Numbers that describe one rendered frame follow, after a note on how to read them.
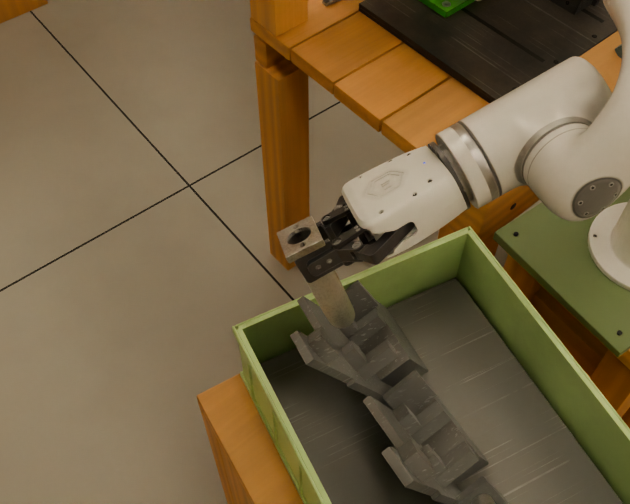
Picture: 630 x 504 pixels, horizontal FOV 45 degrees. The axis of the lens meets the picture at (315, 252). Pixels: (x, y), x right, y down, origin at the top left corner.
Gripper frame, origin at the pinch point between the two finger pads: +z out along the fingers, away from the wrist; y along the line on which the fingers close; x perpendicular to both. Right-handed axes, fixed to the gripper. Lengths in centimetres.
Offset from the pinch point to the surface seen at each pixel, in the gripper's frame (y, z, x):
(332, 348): -7.4, 5.1, 17.3
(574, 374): -12, -21, 46
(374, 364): -14.3, 2.6, 28.4
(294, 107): -109, -4, 26
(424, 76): -81, -31, 24
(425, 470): 8.2, 1.8, 25.9
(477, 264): -34, -18, 37
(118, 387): -108, 76, 71
